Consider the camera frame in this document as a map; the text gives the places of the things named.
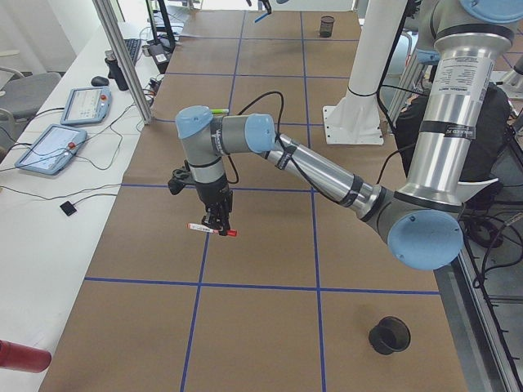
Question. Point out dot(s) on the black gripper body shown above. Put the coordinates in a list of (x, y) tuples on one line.
[(213, 193)]

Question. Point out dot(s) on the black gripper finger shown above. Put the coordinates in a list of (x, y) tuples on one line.
[(210, 219), (224, 224)]

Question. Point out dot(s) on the red and white marker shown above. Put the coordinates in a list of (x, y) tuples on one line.
[(205, 229)]

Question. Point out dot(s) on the blue highlighter marker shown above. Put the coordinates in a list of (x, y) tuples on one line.
[(259, 18)]

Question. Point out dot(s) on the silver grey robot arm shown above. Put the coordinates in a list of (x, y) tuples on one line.
[(419, 221)]

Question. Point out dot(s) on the small black square device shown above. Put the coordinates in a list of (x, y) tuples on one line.
[(68, 208)]

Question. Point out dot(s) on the far blue teach pendant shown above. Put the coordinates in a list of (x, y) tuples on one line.
[(86, 106)]

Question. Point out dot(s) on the blue teach pendant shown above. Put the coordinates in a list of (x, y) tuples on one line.
[(86, 106), (53, 150)]

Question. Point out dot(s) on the black thermos bottle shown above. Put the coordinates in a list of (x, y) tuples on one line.
[(117, 74)]

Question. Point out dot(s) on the black computer mouse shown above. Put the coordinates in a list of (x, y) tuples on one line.
[(99, 81)]

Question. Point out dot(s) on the near blue teach pendant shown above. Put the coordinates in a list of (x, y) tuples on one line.
[(53, 150)]

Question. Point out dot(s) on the black keyboard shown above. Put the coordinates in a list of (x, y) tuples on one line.
[(133, 46)]

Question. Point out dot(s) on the black round pencil cup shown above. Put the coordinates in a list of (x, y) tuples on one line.
[(390, 335)]

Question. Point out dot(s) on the black mesh pencil cup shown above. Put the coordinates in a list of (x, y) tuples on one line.
[(326, 26)]

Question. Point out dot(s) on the grey office chair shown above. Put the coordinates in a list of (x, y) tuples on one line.
[(25, 95)]

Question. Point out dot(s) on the red cylinder bottle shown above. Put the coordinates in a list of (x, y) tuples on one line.
[(24, 358)]

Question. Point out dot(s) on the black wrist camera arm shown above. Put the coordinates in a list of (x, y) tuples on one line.
[(181, 177)]

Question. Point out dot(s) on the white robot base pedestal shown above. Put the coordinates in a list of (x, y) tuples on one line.
[(355, 119)]

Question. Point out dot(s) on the aluminium frame post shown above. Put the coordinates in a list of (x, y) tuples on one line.
[(110, 25)]

